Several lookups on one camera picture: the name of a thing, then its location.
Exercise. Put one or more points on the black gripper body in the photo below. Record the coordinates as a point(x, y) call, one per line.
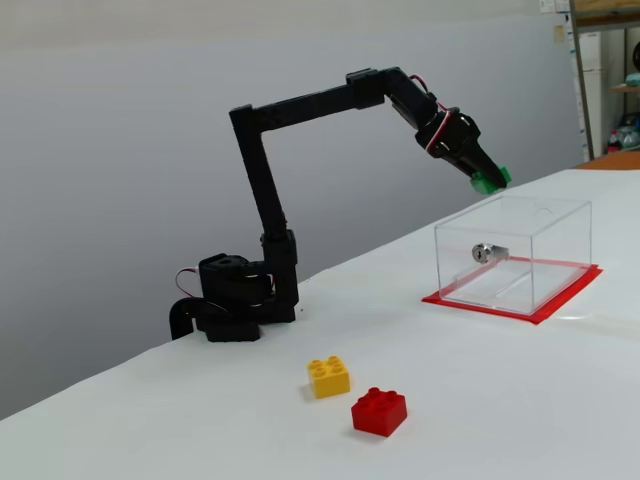
point(461, 145)

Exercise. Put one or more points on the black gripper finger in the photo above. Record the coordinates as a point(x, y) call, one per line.
point(461, 167)
point(487, 167)

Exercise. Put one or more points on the green lego brick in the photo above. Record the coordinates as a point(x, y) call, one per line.
point(484, 187)

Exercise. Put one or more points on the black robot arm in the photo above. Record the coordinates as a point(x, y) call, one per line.
point(256, 165)

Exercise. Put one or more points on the transparent plastic box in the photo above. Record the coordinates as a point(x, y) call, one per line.
point(500, 285)

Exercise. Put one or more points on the yellow lego brick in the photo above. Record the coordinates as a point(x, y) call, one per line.
point(330, 380)

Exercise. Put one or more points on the red lego brick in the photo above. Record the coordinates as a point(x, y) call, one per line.
point(377, 415)

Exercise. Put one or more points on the silver cam lock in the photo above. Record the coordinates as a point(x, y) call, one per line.
point(482, 253)

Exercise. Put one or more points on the metal shelf rack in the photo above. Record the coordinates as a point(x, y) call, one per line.
point(582, 100)

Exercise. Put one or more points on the red capped cola bottle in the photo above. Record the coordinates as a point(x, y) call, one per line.
point(614, 144)

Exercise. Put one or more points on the orange wooden table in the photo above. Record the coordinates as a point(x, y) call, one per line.
point(617, 160)

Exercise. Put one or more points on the white appliance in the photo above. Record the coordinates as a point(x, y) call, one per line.
point(594, 90)

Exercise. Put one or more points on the red base mat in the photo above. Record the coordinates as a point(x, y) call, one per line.
point(480, 309)

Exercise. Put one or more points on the clear green plastic bottles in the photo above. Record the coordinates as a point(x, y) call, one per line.
point(631, 135)

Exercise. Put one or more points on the tan paper tag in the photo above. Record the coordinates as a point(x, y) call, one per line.
point(558, 33)

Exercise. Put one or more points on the white paper sticker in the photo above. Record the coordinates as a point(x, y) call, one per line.
point(552, 5)

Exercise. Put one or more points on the teal bundle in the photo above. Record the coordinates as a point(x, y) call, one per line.
point(634, 79)

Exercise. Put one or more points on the black table clamp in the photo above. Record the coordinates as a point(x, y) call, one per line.
point(179, 317)

